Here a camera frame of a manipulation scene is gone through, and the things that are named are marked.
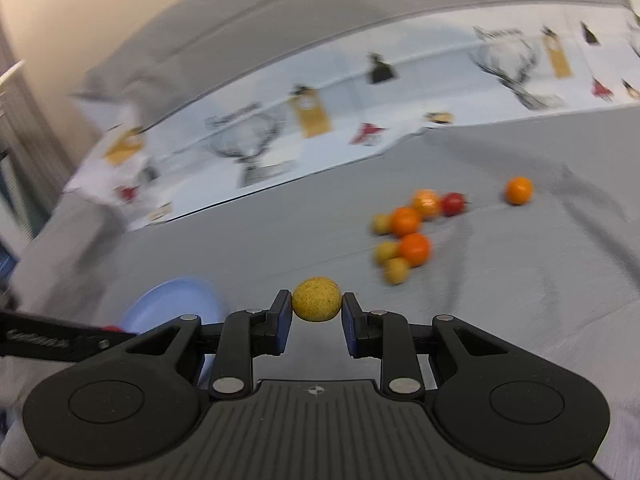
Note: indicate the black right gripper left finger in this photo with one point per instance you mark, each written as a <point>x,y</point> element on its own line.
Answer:
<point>140,397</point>

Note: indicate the grey sofa cover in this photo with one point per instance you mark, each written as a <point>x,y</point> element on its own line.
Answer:
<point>558,276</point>

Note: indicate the light blue plate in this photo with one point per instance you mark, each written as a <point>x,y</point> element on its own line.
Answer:
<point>165,302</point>

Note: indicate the yellow speckled round fruit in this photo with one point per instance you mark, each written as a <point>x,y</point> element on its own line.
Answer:
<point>317,299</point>

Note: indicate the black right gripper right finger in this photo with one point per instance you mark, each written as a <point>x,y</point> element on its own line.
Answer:
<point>490,399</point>

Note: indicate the small yellow fruit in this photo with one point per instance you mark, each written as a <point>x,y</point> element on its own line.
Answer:
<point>385,251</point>
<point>381,224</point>
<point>396,271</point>

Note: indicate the pale orange striped fruit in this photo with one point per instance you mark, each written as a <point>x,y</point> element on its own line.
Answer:
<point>427,203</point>

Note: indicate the deer print white cloth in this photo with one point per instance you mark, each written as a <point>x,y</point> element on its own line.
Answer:
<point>355,96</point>

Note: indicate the orange tangerine cluster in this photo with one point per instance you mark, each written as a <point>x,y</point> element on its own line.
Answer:
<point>405,221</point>
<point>415,248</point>

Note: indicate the red small fruit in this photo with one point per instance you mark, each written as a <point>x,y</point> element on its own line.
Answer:
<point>453,204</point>

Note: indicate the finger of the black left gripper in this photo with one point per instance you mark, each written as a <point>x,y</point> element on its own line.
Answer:
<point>45,339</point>

